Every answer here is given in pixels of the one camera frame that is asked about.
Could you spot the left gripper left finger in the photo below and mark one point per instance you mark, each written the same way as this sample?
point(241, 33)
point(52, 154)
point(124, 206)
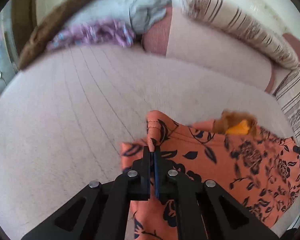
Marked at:
point(99, 211)

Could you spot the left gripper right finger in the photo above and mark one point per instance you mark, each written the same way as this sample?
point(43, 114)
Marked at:
point(204, 210)

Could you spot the orange floral blouse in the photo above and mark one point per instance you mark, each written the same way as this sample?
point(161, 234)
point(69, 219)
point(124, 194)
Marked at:
point(260, 171)

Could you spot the striped floral pillow right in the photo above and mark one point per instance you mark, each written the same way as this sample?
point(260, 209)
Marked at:
point(288, 97)

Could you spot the striped floral pillow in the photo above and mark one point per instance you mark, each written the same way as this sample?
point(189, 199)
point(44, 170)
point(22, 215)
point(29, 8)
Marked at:
point(232, 19)
point(288, 97)

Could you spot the striped floral pillow back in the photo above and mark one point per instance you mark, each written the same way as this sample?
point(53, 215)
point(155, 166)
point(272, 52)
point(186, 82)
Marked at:
point(232, 19)

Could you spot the pink quilted bolster cushion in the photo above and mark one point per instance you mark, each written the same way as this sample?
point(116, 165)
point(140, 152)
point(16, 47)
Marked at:
point(178, 37)

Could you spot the stained glass door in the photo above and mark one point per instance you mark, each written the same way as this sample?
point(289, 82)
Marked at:
point(8, 51)

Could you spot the brown garment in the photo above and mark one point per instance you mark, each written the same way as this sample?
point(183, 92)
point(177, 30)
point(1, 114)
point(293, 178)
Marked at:
point(47, 30)

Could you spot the purple floral garment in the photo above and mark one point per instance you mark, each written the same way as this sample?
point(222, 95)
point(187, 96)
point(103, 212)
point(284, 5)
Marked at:
point(98, 31)

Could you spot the grey-blue garment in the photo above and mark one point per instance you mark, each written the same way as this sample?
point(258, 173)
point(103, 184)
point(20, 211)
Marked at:
point(140, 15)

